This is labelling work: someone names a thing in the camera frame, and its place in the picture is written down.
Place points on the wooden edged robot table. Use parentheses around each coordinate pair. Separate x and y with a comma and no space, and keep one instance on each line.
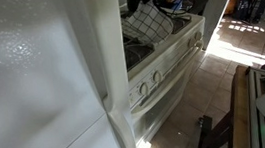
(241,112)

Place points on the black metal stand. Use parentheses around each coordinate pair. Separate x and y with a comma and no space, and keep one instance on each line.
(210,135)

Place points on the metal burner grate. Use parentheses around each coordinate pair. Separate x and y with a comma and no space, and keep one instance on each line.
(180,25)
(137,53)

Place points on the white refrigerator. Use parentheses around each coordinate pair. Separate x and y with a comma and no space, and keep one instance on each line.
(39,78)

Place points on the white stove knob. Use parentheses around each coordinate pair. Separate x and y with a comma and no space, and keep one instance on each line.
(198,35)
(157,77)
(191,42)
(143,89)

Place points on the white gas stove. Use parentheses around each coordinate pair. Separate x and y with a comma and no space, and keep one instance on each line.
(169,46)

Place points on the white checkered kitchen towel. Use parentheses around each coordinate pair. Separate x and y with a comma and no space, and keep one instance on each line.
(150,21)

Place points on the dark backpack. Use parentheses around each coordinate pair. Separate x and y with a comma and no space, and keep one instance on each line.
(242,6)

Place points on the white door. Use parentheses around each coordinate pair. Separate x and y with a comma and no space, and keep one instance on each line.
(214,0)

